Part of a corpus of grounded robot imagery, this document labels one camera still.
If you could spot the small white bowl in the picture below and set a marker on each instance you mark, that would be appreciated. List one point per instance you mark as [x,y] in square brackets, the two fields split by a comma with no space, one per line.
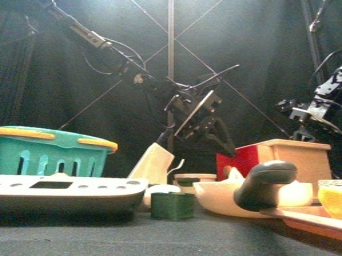
[207,176]

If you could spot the black frame upright post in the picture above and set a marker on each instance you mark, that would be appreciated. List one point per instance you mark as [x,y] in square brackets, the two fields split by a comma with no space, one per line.
[307,20]

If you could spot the white toy food piece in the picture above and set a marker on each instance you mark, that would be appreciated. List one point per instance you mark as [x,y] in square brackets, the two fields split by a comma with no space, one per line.
[234,176]

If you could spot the white round bowl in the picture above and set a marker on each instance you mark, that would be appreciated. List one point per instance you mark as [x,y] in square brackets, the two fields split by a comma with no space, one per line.
[214,200]

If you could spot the grey metal frame pole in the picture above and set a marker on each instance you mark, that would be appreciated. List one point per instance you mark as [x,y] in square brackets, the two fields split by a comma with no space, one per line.
[170,33]

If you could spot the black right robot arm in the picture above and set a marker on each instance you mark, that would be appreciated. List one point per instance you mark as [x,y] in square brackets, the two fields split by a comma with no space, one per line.
[336,150]

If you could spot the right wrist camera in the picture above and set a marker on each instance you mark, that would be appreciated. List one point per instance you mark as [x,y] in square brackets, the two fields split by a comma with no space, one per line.
[293,110]

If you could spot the black backdrop cloth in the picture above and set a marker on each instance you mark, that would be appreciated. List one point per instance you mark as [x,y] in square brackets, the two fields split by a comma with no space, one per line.
[249,40]

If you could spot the pink rectangular tray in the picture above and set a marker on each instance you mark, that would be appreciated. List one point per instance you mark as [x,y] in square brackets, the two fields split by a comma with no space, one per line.
[312,223]

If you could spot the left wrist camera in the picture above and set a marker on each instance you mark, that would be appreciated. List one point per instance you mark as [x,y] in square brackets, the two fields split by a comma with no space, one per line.
[209,81]

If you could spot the wooden drawer with red front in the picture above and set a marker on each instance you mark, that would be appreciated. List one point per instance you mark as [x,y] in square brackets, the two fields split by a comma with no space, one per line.
[242,158]

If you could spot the dark green cube block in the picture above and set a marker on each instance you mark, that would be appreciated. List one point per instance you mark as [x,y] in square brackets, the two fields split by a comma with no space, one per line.
[171,206]

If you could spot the white rounded toy piece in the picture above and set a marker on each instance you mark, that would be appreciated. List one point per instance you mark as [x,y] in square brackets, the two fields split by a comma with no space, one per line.
[161,190]

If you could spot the white toy kitchen scale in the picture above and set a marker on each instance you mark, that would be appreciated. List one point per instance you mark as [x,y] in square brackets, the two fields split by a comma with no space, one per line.
[67,196]

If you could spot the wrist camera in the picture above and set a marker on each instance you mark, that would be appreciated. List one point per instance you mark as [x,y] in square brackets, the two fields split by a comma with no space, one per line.
[293,110]
[209,81]

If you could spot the light wooden drawer cabinet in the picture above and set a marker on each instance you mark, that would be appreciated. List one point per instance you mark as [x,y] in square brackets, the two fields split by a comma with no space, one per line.
[302,160]

